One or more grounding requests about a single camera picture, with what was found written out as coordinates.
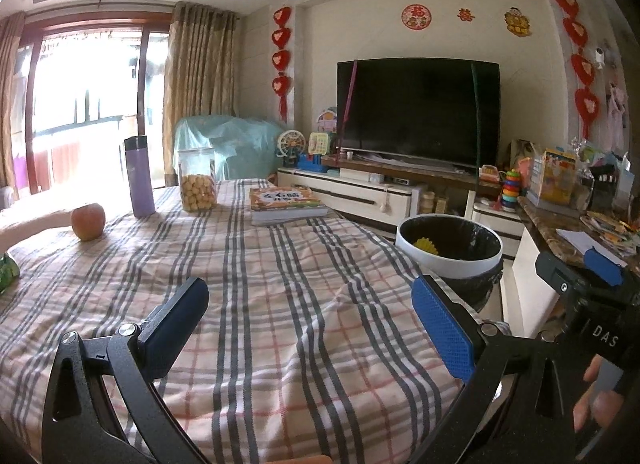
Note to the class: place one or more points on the red apple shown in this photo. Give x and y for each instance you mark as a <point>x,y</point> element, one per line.
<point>88,222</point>

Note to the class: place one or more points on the blue toy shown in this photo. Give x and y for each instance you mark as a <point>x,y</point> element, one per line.
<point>311,162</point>

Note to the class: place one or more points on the white security camera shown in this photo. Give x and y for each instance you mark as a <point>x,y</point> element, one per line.
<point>600,57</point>

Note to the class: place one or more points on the person's right hand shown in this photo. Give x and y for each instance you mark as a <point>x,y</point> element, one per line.
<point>600,411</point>

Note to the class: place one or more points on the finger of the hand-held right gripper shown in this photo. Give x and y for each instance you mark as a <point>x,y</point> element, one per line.
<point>602,266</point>
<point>557,276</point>

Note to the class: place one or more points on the small red wall sticker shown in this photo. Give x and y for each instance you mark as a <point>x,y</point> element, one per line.
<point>465,15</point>

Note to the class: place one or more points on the brown marble sideboard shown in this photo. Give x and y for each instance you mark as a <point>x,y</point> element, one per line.
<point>550,224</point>

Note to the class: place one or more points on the white waste bin black liner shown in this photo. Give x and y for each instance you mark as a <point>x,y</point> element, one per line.
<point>450,269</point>

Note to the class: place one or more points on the brown balcony door frame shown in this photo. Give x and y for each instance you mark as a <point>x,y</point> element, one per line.
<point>142,93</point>

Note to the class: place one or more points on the white TV cabinet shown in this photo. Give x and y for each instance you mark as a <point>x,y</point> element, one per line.
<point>350,194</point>

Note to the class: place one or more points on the colourful toy box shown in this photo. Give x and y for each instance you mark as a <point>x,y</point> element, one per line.
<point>555,178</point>

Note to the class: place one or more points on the clear cookie jar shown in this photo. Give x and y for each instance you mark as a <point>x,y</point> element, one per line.
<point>198,189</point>

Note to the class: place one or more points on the colourful children's book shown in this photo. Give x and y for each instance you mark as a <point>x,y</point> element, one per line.
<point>287,204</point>

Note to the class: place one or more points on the pink hanging garment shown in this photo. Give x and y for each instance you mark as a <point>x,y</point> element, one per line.
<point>616,111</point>

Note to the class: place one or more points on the red heart wall hanging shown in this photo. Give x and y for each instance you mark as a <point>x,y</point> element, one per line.
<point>281,38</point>
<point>580,68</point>

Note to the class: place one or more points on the plaid tablecloth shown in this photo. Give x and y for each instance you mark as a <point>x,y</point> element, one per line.
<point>280,324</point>

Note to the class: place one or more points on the teal covered armchair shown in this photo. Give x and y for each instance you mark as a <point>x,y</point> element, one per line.
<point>220,136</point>

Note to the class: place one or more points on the yellow fluted cup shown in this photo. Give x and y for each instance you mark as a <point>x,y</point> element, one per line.
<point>426,247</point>

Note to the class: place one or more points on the toy cash register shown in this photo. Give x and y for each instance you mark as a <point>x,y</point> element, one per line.
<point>489,175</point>

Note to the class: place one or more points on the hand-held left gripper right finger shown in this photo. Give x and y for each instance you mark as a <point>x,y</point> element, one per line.
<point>442,326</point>

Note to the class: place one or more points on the green yellow toy calculator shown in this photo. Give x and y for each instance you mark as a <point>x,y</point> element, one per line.
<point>318,143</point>

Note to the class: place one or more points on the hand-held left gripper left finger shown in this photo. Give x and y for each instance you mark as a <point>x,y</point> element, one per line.
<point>172,326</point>

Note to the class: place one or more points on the beige patterned curtain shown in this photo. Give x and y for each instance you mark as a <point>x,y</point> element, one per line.
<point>10,103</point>
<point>200,78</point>

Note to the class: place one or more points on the house shaped wall sticker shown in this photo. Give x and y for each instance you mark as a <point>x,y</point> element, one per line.
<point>326,121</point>

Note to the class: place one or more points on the purple thermos bottle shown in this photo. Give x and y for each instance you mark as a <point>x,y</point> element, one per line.
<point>140,178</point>

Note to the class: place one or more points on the round red wall sticker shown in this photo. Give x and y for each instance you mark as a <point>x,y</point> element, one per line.
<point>416,17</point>

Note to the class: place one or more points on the white paper sheet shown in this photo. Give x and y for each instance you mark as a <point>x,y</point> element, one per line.
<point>580,241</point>

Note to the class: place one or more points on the figure wall sticker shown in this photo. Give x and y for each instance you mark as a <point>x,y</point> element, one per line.
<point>517,22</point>

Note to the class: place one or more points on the ferris wheel toy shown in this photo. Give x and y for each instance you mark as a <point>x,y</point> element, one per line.
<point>291,146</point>

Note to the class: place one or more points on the black television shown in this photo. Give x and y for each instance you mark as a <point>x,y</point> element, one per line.
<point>415,108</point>

